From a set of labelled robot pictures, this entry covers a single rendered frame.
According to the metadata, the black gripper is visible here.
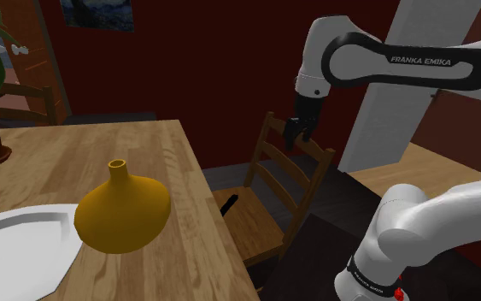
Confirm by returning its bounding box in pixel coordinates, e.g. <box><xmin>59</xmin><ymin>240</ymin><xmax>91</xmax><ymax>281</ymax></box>
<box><xmin>283</xmin><ymin>92</ymin><xmax>326</xmax><ymax>152</ymax></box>

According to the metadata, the brown wooden chair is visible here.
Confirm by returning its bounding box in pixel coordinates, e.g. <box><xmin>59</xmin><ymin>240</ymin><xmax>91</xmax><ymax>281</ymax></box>
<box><xmin>211</xmin><ymin>110</ymin><xmax>337</xmax><ymax>269</ymax></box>

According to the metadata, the small black object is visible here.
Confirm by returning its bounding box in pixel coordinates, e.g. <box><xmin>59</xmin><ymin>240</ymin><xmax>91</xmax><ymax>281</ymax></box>
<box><xmin>220</xmin><ymin>193</ymin><xmax>240</xmax><ymax>218</ymax></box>

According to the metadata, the dark robot stand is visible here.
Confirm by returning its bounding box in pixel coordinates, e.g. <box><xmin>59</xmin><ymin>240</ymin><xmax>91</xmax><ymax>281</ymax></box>
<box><xmin>259</xmin><ymin>155</ymin><xmax>481</xmax><ymax>301</ymax></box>

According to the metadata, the yellow round vase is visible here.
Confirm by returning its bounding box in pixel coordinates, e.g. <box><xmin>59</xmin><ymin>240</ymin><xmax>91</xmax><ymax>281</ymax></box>
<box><xmin>73</xmin><ymin>158</ymin><xmax>173</xmax><ymax>255</ymax></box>

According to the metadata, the dark wooden chair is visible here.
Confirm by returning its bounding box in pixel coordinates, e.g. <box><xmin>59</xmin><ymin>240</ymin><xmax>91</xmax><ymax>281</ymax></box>
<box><xmin>0</xmin><ymin>81</ymin><xmax>58</xmax><ymax>127</ymax></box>

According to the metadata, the brown wooden door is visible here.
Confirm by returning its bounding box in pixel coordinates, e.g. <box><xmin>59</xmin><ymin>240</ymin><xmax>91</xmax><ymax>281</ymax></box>
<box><xmin>0</xmin><ymin>0</ymin><xmax>73</xmax><ymax>126</ymax></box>

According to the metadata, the white angular plate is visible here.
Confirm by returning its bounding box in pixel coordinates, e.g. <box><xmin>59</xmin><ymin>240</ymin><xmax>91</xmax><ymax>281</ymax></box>
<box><xmin>0</xmin><ymin>203</ymin><xmax>85</xmax><ymax>301</ymax></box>

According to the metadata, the dark blue wall picture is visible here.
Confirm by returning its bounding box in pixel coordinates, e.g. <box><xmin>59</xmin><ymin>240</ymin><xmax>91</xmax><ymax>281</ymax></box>
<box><xmin>60</xmin><ymin>0</ymin><xmax>136</xmax><ymax>33</ymax></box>

